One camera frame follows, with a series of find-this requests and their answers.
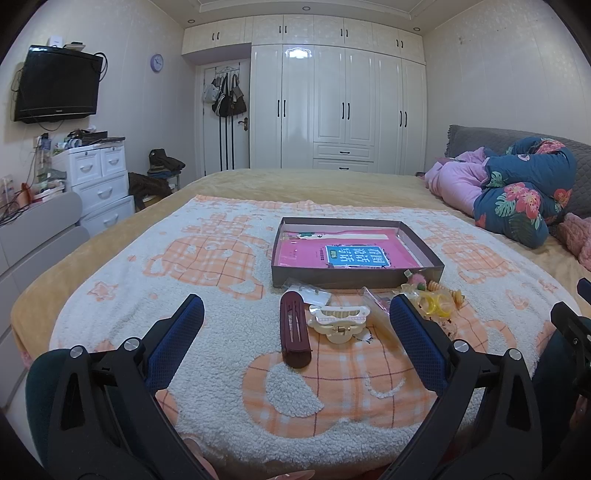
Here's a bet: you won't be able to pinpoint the person's left hand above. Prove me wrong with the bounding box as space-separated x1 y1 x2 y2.
182 438 315 480

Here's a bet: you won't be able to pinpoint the grey chair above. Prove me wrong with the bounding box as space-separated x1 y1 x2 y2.
0 192 89 408

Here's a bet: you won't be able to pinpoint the person's right hand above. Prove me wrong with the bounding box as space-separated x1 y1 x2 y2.
569 395 591 432

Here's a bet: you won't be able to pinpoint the maroon hair clip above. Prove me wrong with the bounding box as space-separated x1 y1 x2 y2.
280 292 311 369

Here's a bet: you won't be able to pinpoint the grey headboard cushion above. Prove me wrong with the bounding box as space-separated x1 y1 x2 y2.
445 125 591 218

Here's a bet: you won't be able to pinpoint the brown cardboard box tray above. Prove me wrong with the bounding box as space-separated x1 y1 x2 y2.
271 217 445 289

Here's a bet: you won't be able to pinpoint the clear plastic bag with card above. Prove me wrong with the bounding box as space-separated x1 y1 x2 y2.
362 287 400 344

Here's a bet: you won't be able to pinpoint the white and orange blanket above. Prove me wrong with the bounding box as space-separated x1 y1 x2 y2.
50 196 576 478

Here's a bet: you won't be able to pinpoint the tan bed cover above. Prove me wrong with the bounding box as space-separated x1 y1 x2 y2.
9 168 591 361

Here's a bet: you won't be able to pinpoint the earring card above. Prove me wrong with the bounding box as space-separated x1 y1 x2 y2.
283 279 332 306

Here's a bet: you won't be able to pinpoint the pile of dark clothes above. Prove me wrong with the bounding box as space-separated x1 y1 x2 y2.
128 148 185 211

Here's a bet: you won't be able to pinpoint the cream claw hair clip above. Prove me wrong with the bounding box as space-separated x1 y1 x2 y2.
307 305 370 344

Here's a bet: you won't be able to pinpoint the floral blue quilt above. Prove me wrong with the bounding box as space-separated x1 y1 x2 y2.
474 137 577 249

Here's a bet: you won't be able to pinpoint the white drawer cabinet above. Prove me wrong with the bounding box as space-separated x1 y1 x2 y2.
52 137 135 237

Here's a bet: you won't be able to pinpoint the white door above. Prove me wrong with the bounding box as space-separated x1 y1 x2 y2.
195 59 250 177

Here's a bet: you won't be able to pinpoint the pink fluffy hair clip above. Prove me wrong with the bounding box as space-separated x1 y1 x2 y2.
405 270 428 290

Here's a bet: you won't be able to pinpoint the pink quilt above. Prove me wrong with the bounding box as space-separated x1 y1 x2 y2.
424 147 489 217

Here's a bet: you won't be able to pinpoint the white wardrobe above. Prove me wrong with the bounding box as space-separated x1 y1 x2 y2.
181 15 427 175

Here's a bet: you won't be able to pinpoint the black wall television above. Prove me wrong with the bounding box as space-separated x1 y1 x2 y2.
14 45 104 124

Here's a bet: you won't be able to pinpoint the blue wall clock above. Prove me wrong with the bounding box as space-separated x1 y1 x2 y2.
150 54 164 73

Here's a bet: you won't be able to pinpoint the yellow bracelets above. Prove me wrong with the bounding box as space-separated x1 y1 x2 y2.
400 284 456 322

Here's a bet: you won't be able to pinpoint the handbags hanging on door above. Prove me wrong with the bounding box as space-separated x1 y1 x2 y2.
201 74 247 118

